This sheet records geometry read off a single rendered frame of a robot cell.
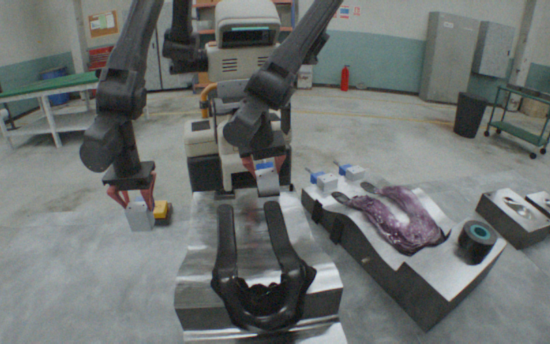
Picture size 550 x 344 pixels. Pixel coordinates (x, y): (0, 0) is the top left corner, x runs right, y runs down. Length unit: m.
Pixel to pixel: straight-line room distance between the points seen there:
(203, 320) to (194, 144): 1.00
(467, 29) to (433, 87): 1.47
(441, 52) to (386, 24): 1.29
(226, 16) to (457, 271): 0.91
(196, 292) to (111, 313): 0.26
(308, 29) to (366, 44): 5.58
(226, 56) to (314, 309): 0.80
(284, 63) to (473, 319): 0.65
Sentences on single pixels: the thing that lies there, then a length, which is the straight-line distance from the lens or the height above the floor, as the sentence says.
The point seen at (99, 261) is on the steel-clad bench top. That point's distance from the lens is 0.76.
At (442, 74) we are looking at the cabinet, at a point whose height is 0.68.
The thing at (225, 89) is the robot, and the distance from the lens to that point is 0.97.
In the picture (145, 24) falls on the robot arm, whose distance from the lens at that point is 0.51.
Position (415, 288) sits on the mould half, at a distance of 0.55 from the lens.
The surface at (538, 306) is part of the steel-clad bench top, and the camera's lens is 0.81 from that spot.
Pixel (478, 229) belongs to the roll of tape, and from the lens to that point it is 0.65.
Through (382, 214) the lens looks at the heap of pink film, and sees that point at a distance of 0.63.
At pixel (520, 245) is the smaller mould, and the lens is 0.92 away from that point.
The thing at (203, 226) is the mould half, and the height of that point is 0.89.
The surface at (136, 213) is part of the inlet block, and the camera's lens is 0.58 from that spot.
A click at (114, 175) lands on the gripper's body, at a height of 1.04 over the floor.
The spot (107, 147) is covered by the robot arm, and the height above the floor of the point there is 1.13.
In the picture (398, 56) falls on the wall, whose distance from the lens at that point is 6.38.
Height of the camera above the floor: 1.28
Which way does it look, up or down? 30 degrees down
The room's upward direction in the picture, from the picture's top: straight up
